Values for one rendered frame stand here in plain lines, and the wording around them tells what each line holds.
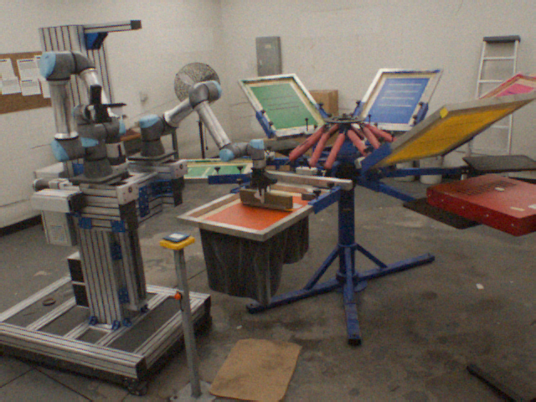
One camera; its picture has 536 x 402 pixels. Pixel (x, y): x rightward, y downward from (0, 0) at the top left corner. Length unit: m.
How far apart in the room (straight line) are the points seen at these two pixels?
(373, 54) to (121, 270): 4.94
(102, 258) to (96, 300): 0.32
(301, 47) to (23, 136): 3.95
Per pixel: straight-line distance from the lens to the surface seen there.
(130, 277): 3.26
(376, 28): 7.17
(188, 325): 2.82
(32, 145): 6.36
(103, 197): 2.80
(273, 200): 2.90
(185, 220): 2.81
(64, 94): 2.69
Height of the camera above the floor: 1.89
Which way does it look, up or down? 18 degrees down
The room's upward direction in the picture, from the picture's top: 4 degrees counter-clockwise
